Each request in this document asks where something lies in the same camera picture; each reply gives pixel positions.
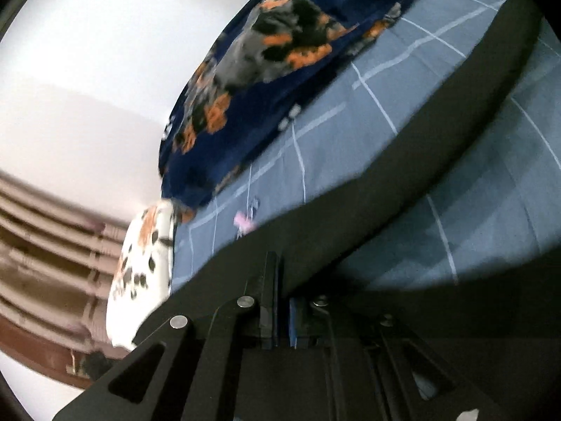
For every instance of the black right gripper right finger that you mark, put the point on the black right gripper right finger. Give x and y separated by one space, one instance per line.
310 323

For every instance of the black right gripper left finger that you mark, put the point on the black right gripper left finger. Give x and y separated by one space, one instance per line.
252 317

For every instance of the black pants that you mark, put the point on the black pants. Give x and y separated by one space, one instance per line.
491 344

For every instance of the white floral pillow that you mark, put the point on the white floral pillow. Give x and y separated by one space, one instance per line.
142 281

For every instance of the beige pleated curtain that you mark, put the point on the beige pleated curtain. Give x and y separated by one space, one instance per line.
57 264

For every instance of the blue grid bed sheet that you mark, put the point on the blue grid bed sheet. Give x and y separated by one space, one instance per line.
499 205

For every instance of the navy dog print blanket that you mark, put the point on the navy dog print blanket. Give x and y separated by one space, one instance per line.
269 62

